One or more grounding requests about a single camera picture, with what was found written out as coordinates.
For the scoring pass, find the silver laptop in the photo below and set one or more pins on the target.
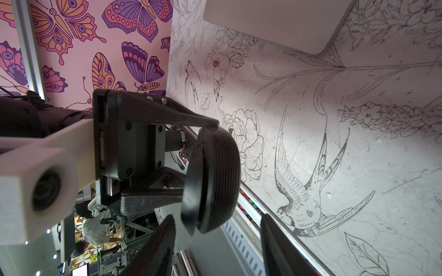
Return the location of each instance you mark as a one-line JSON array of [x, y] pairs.
[[307, 26]]

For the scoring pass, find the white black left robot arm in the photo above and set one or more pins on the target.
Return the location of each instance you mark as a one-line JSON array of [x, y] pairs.
[[31, 118]]

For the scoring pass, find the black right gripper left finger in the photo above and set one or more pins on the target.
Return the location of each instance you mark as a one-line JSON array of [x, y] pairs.
[[156, 256]]

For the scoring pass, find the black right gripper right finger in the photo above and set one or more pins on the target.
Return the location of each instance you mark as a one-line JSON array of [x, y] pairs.
[[280, 256]]

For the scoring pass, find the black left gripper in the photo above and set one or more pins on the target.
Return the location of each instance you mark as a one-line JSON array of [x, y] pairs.
[[130, 147]]

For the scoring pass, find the black wireless mouse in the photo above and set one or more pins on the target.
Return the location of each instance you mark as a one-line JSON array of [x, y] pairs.
[[212, 181]]

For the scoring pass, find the aluminium frame struts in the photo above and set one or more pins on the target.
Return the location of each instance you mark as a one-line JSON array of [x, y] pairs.
[[28, 45]]

